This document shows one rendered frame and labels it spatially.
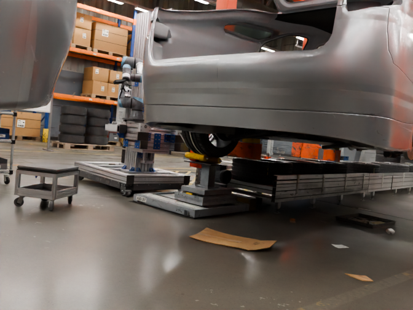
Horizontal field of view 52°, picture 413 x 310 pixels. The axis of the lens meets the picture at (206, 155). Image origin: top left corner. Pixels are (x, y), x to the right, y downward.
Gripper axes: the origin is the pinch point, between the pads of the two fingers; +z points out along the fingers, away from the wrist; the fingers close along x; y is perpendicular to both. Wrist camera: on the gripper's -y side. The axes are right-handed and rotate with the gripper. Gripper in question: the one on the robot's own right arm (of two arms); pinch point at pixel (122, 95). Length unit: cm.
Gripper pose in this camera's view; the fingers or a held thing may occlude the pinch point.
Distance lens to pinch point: 398.9
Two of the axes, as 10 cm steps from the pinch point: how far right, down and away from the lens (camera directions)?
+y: 7.8, 2.6, 5.6
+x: -6.2, 3.7, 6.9
